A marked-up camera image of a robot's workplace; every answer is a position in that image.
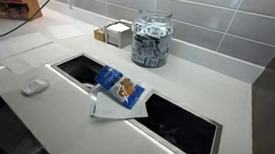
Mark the blue pretzel crisps packet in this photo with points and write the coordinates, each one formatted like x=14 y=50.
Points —
x=110 y=78

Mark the small blue white sachets pile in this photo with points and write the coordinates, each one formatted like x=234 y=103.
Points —
x=150 y=44

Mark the white paper napkin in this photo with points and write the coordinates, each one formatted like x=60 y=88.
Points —
x=114 y=110

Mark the wooden condiment box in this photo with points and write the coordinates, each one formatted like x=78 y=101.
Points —
x=98 y=34

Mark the glass jar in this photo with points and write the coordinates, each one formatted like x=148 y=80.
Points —
x=153 y=18

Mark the clear laminated sheet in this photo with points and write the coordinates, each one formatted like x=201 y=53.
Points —
x=64 y=31
x=16 y=44
x=35 y=59

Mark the white crumpled paper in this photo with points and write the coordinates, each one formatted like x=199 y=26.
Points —
x=35 y=85

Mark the stainless steel trash chute frame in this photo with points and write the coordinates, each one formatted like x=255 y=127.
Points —
x=171 y=147

